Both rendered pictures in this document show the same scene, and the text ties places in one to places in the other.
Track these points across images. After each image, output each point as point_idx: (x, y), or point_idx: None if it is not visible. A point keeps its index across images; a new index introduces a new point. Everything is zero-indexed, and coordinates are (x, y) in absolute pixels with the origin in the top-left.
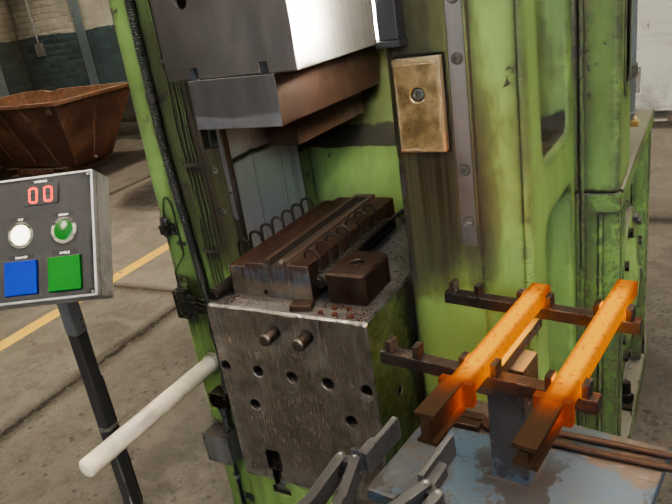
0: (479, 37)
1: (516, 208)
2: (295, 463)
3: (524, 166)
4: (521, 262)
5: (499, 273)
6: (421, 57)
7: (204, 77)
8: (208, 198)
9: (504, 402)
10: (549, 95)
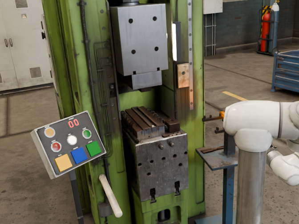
0: (195, 58)
1: (201, 98)
2: (160, 188)
3: (204, 87)
4: (202, 110)
5: (197, 115)
6: (184, 63)
7: (138, 73)
8: (109, 115)
9: (231, 136)
10: None
